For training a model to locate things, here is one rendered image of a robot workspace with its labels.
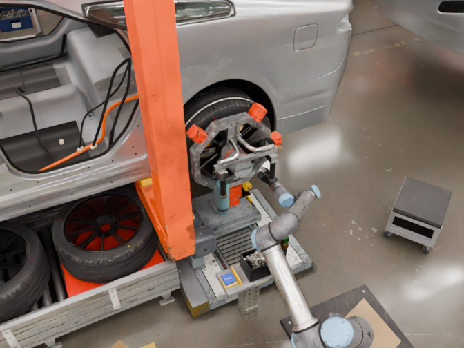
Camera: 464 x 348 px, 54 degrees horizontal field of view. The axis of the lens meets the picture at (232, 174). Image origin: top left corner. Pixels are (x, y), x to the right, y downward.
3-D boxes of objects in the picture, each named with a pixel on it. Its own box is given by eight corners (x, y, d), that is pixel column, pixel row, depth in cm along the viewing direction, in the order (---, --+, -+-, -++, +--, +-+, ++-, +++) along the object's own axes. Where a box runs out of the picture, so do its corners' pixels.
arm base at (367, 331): (380, 335, 242) (373, 334, 235) (358, 360, 246) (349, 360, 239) (355, 308, 255) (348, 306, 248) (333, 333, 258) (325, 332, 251)
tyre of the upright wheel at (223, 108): (234, 169, 349) (269, 92, 317) (248, 189, 333) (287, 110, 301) (154, 166, 311) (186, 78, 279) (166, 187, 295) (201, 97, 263)
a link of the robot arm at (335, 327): (366, 344, 236) (351, 343, 223) (337, 353, 244) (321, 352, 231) (357, 315, 243) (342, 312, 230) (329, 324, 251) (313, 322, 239)
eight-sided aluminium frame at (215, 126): (264, 169, 324) (268, 104, 287) (268, 175, 320) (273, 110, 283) (192, 193, 306) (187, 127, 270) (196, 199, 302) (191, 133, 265)
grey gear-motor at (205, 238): (195, 226, 351) (192, 193, 327) (218, 266, 323) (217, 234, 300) (172, 233, 345) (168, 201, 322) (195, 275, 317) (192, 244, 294)
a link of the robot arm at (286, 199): (287, 210, 299) (279, 206, 291) (277, 197, 307) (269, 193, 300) (297, 199, 296) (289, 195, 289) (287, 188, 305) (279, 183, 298)
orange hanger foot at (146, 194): (158, 183, 322) (152, 144, 299) (186, 235, 287) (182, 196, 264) (135, 190, 316) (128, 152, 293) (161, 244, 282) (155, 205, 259)
